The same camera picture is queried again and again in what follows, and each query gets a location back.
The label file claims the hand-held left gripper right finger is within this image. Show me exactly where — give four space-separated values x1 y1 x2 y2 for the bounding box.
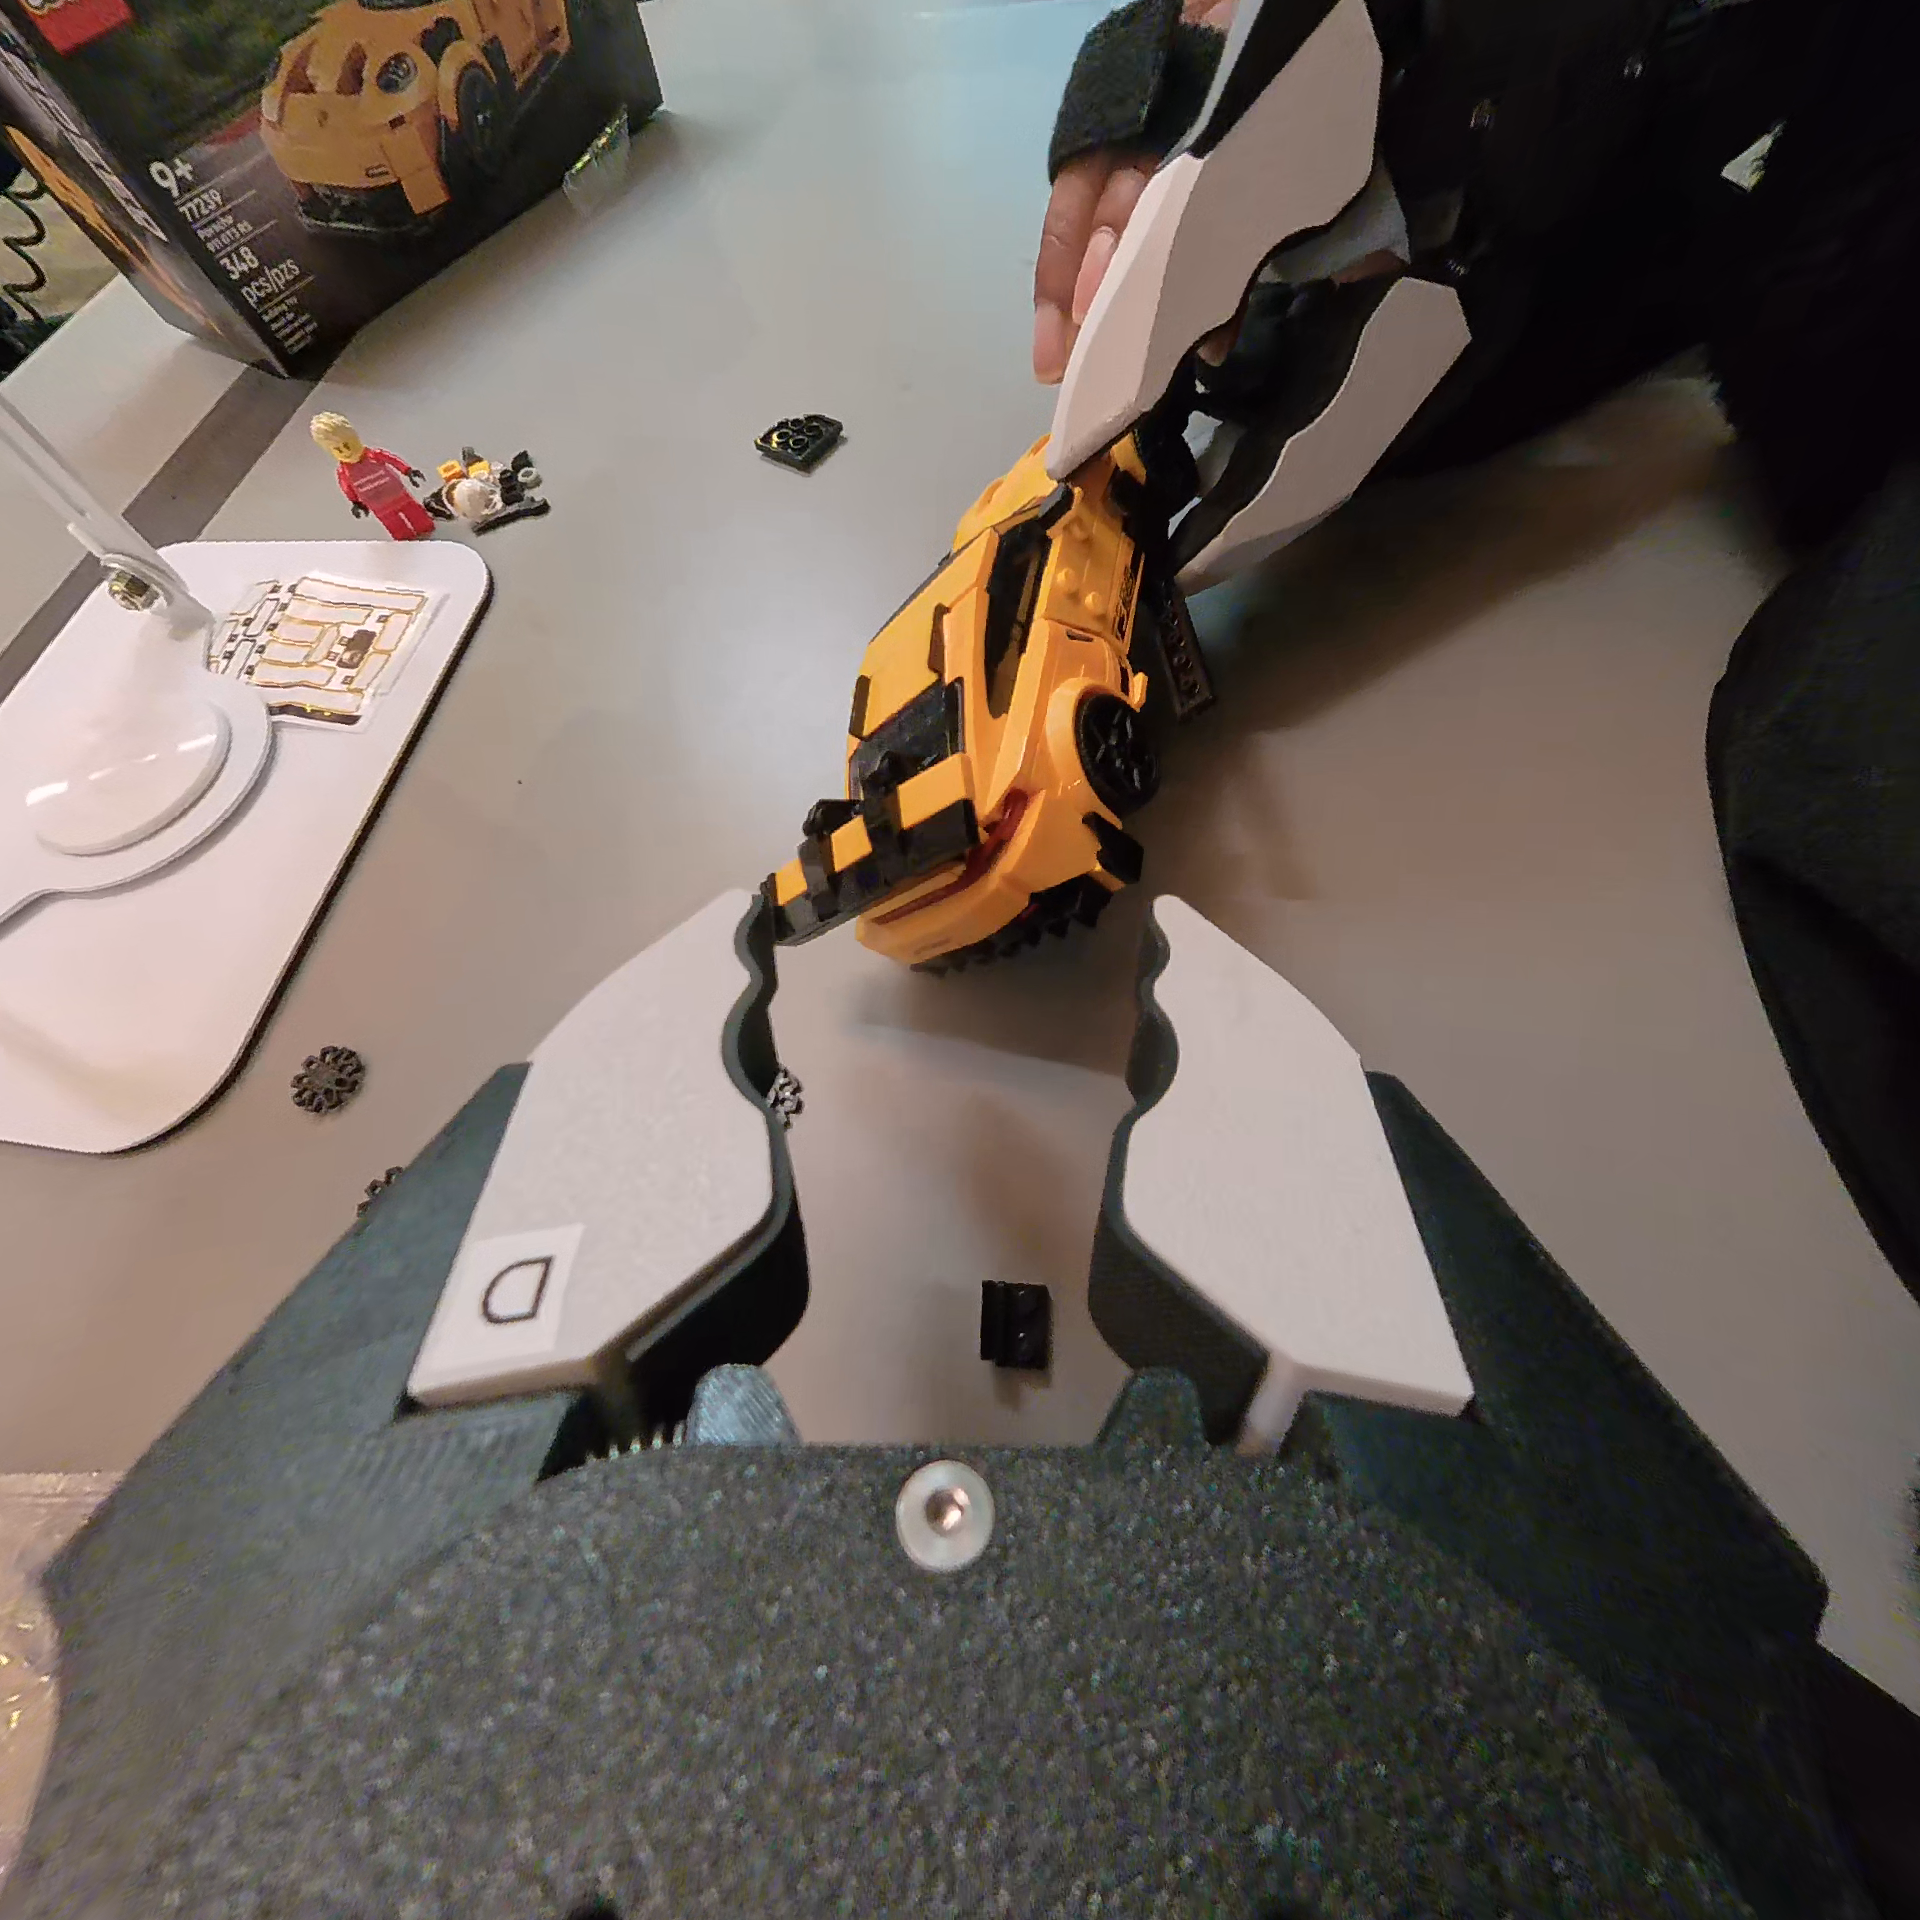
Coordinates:
1096 894 1474 1456

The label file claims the clear plastic bag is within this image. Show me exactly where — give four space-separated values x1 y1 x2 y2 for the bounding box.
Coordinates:
0 1475 125 1841

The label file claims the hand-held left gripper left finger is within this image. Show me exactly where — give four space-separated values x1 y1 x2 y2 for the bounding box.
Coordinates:
408 886 805 1446

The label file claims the pile of small lego parts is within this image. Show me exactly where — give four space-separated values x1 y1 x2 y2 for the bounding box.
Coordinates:
428 444 552 536

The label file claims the black lego box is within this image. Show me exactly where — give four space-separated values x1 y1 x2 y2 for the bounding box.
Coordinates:
0 0 669 376

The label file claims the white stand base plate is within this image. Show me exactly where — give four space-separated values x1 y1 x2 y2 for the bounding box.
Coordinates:
0 382 495 1154

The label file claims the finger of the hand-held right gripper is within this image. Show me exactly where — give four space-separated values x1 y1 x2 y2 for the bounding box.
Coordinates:
1179 275 1474 594
1039 0 1387 484

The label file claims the lego sticker sheet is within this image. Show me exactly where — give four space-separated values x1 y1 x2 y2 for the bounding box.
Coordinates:
202 569 439 739

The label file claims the red lego piece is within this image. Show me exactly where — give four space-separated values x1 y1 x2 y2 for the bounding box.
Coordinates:
311 414 439 544

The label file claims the orange lego car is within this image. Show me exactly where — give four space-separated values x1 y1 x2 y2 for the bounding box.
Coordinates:
762 427 1218 980

